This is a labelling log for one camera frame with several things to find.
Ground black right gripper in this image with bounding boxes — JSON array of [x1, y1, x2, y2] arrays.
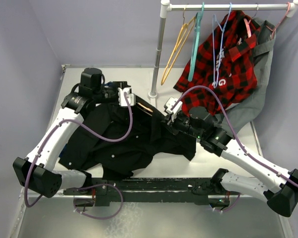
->
[[160, 109, 203, 139]]

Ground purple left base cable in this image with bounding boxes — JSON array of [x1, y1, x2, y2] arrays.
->
[[73, 183, 125, 220]]

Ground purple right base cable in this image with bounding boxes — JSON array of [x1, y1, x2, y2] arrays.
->
[[212, 192, 241, 215]]

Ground metal clothes rack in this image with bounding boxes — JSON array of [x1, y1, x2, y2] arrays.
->
[[148, 0, 298, 101]]

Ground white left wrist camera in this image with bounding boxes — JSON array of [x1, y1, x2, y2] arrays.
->
[[118, 87, 136, 107]]

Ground pink hanger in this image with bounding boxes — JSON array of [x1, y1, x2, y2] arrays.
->
[[236, 18, 252, 45], [266, 2, 291, 40]]

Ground light blue hanger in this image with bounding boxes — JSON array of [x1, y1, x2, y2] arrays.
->
[[212, 2, 232, 89]]

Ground teal hanger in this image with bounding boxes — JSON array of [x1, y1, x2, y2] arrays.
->
[[188, 2, 205, 82]]

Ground blue garment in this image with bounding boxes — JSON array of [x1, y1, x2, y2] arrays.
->
[[59, 144, 67, 158]]

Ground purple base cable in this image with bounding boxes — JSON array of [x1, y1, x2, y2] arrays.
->
[[212, 192, 241, 215], [73, 183, 125, 220]]

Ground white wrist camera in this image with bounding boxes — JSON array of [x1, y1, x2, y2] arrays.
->
[[164, 97, 182, 121], [118, 87, 136, 107]]

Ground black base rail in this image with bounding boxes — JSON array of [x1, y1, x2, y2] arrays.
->
[[64, 178, 238, 207]]

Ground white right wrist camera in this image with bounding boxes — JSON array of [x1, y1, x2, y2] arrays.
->
[[164, 97, 182, 121]]

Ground grey shirt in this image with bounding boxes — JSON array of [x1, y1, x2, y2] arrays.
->
[[214, 17, 276, 133]]

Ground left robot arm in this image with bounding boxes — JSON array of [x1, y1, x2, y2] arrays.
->
[[12, 68, 136, 198]]

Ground red black plaid shirt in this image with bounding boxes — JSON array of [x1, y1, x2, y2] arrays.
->
[[174, 10, 260, 115]]

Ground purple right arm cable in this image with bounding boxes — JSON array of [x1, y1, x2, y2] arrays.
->
[[171, 85, 298, 192]]

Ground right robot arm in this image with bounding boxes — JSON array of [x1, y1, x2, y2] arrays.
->
[[163, 105, 298, 217]]

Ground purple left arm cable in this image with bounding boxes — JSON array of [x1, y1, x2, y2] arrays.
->
[[24, 92, 134, 208]]

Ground black button shirt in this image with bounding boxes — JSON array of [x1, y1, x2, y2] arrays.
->
[[59, 97, 196, 180]]

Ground beige wooden hanger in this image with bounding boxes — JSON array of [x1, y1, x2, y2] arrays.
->
[[137, 103, 153, 115]]

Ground yellow hanger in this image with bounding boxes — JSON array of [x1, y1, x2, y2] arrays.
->
[[160, 9, 197, 85]]

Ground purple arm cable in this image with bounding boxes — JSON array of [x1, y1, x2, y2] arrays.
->
[[24, 92, 134, 208], [171, 85, 298, 192]]

